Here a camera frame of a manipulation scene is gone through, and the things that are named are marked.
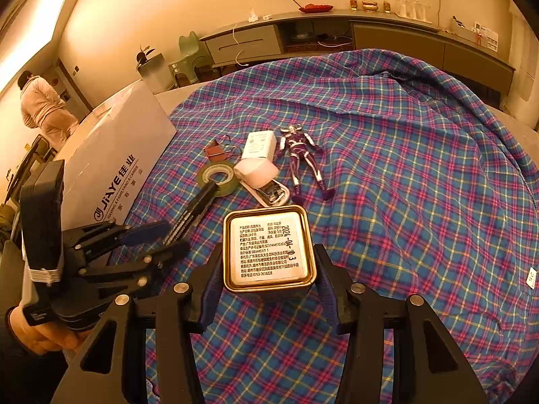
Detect green tape roll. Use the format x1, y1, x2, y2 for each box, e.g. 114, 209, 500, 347
196, 161, 240, 197

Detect white usb charger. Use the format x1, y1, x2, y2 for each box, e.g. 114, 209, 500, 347
241, 130, 277, 161

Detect person in pink clothes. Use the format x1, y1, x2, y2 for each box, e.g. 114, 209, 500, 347
18, 70, 78, 152

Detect white pink stapler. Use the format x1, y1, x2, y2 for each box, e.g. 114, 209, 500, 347
233, 158, 290, 208

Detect black marker pen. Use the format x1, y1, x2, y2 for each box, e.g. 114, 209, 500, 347
163, 180, 219, 245

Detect purple silver action figure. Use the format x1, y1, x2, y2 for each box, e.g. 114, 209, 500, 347
276, 125, 335, 205

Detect red pouch on cabinet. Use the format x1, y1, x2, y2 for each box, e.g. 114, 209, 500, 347
299, 4, 334, 14

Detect green plastic chair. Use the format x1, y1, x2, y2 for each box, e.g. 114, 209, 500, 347
168, 31, 214, 84

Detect gold square tin can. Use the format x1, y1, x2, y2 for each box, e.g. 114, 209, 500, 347
222, 204, 317, 302

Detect pink binder clips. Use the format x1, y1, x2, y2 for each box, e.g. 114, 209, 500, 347
204, 134, 242, 162

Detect person's left hand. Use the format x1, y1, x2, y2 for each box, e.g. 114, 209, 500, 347
7, 305, 91, 356

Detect long grey tv cabinet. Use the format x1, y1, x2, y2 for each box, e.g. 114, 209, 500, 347
201, 9, 514, 95

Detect plaid blue pink cloth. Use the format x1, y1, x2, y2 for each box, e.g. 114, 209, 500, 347
126, 49, 538, 403

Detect white cardboard box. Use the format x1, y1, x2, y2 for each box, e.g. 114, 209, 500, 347
57, 80, 176, 231

